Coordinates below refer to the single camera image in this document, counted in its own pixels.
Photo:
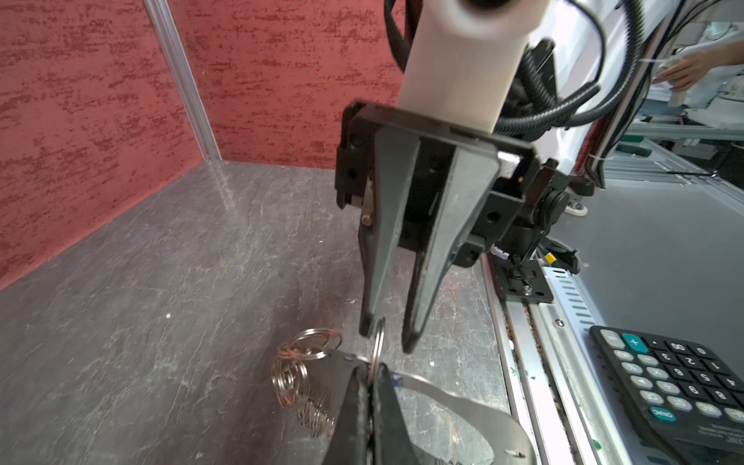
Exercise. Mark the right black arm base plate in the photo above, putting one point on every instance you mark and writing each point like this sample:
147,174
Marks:
526,282

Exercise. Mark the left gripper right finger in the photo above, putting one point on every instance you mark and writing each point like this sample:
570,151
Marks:
390,440

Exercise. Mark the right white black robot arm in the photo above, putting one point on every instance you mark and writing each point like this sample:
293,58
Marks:
478,151

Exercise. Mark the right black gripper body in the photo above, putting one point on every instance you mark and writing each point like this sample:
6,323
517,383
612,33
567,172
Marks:
501,217

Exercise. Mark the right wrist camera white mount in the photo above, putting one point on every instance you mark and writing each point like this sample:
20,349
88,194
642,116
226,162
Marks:
464,58

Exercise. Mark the distant person's hand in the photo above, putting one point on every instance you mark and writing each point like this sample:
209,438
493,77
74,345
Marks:
689,70

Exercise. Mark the black desk calculator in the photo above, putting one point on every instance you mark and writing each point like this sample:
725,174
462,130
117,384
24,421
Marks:
679,396

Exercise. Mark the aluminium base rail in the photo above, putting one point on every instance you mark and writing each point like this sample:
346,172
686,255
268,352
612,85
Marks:
559,390

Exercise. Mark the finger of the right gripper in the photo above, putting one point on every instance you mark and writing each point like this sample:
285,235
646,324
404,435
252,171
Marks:
470,178
395,156

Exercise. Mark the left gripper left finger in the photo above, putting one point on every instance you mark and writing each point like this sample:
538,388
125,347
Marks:
350,440

